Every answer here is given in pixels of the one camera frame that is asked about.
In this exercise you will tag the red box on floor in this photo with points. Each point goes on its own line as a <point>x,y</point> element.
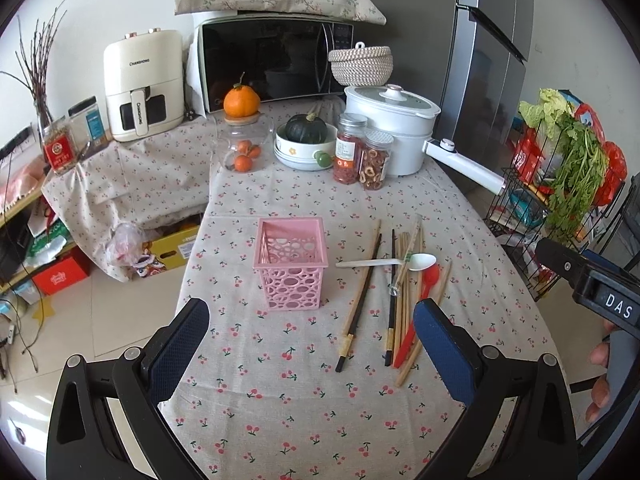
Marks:
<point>62,274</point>

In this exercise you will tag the white air fryer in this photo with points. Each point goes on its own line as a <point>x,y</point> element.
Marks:
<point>143,84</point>

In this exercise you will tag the jar of dried fruit rings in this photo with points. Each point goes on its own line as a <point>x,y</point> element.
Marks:
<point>375,154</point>

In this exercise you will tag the light bamboo chopstick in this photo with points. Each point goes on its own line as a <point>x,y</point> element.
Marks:
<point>418,347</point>

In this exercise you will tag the black chopstick gold band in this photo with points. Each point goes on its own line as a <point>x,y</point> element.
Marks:
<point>349,339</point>

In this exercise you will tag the red plastic spoon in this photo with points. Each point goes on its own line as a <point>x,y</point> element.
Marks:
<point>429,278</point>

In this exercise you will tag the clear canister black lid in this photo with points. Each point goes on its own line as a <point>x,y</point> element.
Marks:
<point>87,128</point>

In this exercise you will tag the yellow cardboard box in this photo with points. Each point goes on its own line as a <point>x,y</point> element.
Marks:
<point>171,249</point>

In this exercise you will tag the brown wooden chopstick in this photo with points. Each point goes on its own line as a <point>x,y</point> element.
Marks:
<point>370,254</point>

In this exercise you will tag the red snack package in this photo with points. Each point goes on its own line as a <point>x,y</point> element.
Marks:
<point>527,157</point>

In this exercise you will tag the grey refrigerator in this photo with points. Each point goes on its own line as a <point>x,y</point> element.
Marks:
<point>469,58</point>

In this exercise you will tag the green leafy vegetables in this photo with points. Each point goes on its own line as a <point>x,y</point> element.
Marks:
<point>574,161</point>

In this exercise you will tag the black microwave oven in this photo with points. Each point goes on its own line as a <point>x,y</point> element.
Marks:
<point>279,56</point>

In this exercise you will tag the white bowl green knob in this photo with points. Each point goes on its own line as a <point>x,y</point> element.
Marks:
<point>305,157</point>

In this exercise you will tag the large orange fruit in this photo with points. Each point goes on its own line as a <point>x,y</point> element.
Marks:
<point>241,101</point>

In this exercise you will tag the wooden side shelf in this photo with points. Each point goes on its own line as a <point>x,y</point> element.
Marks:
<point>32,238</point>

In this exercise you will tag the glass jar with tangerines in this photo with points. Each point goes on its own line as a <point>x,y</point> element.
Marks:
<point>243,144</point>

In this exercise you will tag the white electric cooking pot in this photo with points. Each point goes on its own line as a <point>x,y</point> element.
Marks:
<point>410,119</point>

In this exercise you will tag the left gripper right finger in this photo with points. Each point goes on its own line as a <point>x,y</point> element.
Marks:
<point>540,438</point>

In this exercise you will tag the pink perforated utensil basket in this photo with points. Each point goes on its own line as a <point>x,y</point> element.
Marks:
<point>290,258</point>

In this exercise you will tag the dark green squash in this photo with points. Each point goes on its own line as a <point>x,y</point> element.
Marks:
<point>306,128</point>

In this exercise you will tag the jar of red berries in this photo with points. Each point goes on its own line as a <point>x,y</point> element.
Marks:
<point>351,130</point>

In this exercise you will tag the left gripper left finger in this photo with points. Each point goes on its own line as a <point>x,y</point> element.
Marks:
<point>83,440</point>

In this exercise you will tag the red tea tin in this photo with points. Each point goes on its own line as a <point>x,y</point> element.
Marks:
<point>58,146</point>

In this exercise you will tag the black wire rack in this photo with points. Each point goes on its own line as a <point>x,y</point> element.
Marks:
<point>520,216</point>

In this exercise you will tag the woven lidded basket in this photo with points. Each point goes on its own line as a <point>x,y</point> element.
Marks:
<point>362,66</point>

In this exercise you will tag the cherry print tablecloth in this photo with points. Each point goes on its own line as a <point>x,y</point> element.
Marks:
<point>261,398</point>

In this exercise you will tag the dried branches in vase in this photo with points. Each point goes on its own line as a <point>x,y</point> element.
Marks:
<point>33,59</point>

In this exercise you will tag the white plastic spoon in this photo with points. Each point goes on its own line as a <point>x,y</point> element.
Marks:
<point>417,263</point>

